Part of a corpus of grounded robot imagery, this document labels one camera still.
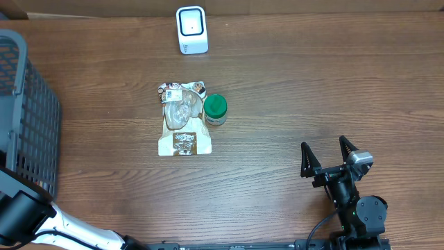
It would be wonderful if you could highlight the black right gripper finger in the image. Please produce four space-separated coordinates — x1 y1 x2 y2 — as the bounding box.
300 142 322 178
339 135 358 162

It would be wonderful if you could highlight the green lid jar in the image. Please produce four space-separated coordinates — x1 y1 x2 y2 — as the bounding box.
204 94 228 126

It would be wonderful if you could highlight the clear snack bag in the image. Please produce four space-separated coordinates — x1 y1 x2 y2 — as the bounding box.
157 81 212 156

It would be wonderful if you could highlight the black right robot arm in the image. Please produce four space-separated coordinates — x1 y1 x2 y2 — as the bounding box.
300 135 391 249

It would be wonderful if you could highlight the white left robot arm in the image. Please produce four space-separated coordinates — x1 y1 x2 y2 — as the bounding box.
1 168 148 250

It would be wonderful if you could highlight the white barcode scanner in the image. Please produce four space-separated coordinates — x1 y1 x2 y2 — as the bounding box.
176 6 209 55

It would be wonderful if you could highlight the grey plastic basket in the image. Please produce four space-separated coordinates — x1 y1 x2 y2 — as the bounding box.
1 29 62 197

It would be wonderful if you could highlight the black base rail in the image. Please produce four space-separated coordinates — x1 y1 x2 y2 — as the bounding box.
145 237 393 250

